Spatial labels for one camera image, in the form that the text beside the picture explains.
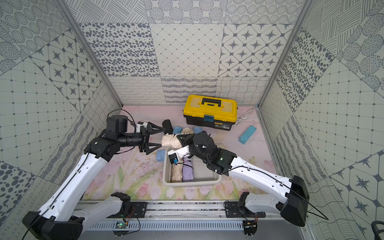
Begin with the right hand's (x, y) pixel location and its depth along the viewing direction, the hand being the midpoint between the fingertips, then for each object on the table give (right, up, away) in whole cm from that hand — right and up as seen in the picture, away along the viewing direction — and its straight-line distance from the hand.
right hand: (182, 134), depth 70 cm
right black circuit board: (+33, -46, +1) cm, 57 cm away
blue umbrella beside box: (-15, -14, +18) cm, 28 cm away
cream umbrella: (-4, -23, +12) cm, 26 cm away
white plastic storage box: (+10, -25, +14) cm, 31 cm away
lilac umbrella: (+1, -22, +13) cm, 26 cm away
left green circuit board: (-31, -45, +1) cm, 54 cm away
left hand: (-9, +1, -6) cm, 10 cm away
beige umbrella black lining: (0, -1, +22) cm, 22 cm away
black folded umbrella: (-15, +3, +37) cm, 40 cm away
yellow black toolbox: (+16, +11, +27) cm, 33 cm away
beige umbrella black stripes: (-5, -3, -4) cm, 7 cm away
